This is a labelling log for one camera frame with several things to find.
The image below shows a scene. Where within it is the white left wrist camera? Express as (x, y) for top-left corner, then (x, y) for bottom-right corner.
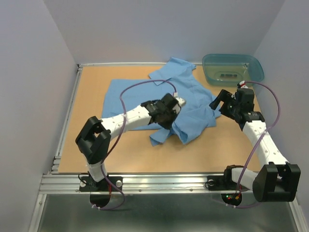
(173, 92), (186, 114)

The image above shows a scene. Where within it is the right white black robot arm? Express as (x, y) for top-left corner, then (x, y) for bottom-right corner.
(208, 88), (301, 205)

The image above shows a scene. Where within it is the aluminium front rail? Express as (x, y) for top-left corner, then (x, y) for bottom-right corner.
(39, 173), (222, 195)

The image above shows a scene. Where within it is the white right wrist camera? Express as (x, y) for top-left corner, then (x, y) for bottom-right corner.
(237, 81), (248, 89)

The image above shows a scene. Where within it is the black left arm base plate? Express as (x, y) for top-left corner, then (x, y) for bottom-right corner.
(78, 175), (114, 192)

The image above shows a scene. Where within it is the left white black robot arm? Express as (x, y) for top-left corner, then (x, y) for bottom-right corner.
(75, 93), (186, 190)

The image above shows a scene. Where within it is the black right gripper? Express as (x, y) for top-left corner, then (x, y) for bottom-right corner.
(209, 89), (240, 119)

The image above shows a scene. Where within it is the light blue shirt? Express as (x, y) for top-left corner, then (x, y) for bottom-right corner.
(101, 58), (221, 146)

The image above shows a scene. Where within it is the aluminium left side rail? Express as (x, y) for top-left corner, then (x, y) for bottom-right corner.
(48, 64), (83, 174)

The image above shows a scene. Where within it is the teal plastic bin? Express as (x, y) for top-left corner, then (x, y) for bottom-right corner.
(202, 54), (265, 87)

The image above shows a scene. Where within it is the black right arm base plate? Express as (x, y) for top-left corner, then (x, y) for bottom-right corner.
(204, 175), (253, 191)

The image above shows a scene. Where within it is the aluminium rail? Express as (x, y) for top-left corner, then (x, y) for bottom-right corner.
(39, 173), (222, 195)
(48, 64), (83, 174)

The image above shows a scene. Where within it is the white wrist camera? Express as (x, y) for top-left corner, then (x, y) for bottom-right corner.
(173, 92), (186, 114)
(237, 81), (248, 89)

